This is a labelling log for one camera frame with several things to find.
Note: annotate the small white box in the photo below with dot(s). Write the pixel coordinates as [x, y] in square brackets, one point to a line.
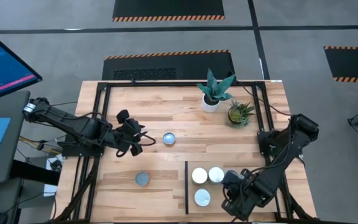
[50, 189]

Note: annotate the plain silver-lidded can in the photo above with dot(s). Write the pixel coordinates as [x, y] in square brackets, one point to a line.
[202, 197]

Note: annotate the black desk base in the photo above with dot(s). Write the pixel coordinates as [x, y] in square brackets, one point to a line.
[33, 172]

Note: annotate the grey side desk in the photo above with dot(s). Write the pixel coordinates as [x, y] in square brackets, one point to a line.
[19, 140]

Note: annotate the monitor with blue screen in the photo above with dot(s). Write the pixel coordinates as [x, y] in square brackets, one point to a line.
[2, 65]

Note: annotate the small black adapter box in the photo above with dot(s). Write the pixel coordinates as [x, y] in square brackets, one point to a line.
[56, 165]

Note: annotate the black aluminium table frame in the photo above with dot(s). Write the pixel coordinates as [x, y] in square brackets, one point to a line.
[166, 84]

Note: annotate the short yellow pineapple rings can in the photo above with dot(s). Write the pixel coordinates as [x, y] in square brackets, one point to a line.
[169, 138]

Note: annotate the green pears can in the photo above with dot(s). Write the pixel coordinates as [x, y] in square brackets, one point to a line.
[199, 176]

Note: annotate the black mat orange striped edge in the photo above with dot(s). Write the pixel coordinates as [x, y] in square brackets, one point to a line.
[197, 67]
[353, 63]
[166, 7]

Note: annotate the pink and blue can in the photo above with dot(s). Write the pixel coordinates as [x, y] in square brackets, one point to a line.
[216, 175]

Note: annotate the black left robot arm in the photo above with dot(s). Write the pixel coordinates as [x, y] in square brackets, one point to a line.
[82, 129]

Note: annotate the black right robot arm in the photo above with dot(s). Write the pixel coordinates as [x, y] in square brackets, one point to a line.
[303, 126]

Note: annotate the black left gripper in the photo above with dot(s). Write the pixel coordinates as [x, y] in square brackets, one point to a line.
[129, 133]

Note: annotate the snake plant in white pot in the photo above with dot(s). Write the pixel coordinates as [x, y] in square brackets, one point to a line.
[213, 90]

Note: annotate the small succulent in dark pot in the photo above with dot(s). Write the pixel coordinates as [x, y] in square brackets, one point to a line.
[236, 115]

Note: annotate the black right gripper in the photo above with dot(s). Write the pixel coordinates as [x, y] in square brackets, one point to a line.
[241, 193]

